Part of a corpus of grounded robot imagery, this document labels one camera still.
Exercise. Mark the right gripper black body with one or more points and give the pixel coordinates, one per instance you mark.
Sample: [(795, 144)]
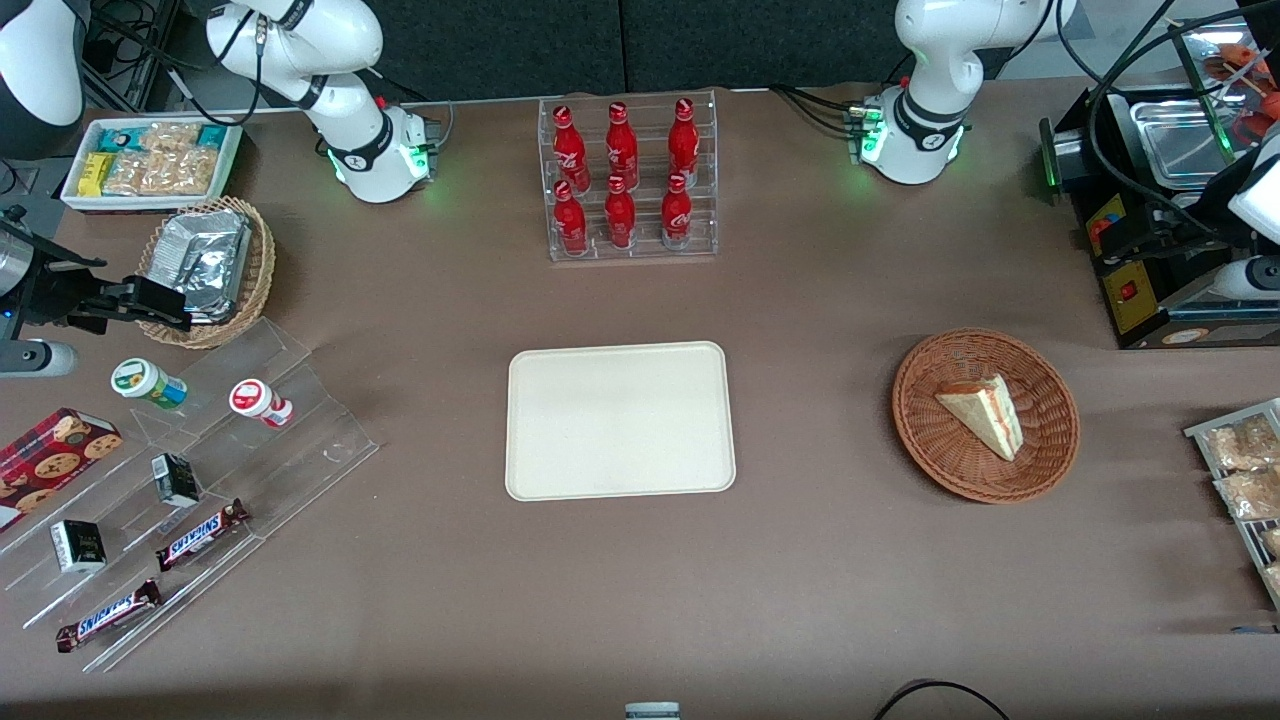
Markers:
[(57, 291)]

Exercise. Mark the triangular sandwich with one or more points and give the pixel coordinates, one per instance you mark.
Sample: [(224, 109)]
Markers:
[(985, 412)]

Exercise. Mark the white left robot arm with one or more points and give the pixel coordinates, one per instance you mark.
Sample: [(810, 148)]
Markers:
[(925, 50)]

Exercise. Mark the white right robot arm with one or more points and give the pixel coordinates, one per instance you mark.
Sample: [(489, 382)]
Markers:
[(372, 165)]

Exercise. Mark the aluminium foil tray stack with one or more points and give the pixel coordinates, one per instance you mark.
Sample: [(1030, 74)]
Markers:
[(205, 260)]

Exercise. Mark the stainless steel tray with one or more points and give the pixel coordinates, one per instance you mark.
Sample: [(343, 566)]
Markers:
[(1180, 140)]

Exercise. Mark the light tan wicker basket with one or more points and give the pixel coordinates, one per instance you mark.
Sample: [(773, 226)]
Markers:
[(262, 260)]

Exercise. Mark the white rectangular snack tray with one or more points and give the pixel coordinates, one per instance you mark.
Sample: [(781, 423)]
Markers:
[(232, 165)]

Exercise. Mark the round brown wicker basket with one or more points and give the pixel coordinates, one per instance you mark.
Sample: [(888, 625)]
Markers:
[(950, 450)]

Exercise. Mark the cream plastic serving tray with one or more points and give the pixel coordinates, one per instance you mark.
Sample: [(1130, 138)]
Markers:
[(620, 420)]

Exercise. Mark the black food warmer yellow panel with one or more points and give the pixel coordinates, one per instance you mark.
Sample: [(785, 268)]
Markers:
[(1130, 300)]

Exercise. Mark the green lid yogurt cup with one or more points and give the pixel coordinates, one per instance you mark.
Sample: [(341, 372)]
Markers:
[(148, 383)]

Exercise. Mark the clear bag of nuts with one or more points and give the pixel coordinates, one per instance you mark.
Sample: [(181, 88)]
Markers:
[(182, 172), (170, 136), (127, 175)]

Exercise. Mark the yellow snack pack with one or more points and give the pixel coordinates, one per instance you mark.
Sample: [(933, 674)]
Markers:
[(95, 175)]

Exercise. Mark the red tartan cookie box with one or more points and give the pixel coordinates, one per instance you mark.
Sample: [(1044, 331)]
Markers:
[(55, 460)]

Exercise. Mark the red lid yogurt cup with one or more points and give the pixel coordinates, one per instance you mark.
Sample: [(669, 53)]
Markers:
[(258, 402)]

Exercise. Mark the teal snack pack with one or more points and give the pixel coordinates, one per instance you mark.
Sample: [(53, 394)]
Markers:
[(212, 136), (118, 137)]

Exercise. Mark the small black carton box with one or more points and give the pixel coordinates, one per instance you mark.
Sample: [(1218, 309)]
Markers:
[(176, 480), (78, 546)]

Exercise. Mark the clear bag of crackers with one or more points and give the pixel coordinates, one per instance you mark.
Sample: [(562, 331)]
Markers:
[(1271, 542), (1245, 443), (1250, 493)]

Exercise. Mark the clear acrylic stepped riser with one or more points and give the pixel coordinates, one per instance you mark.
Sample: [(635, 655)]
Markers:
[(130, 560), (310, 430)]

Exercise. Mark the Snickers chocolate bar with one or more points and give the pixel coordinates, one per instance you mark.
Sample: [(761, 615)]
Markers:
[(200, 535), (108, 616)]

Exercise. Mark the red Coca-Cola bottle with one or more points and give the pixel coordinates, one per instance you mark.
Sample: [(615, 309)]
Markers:
[(620, 215), (568, 150), (621, 145), (677, 213), (570, 220), (683, 140)]

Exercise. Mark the clear acrylic bottle rack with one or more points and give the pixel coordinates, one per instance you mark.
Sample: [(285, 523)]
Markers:
[(645, 250)]

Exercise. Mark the grey white device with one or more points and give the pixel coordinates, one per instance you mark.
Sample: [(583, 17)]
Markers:
[(652, 711)]

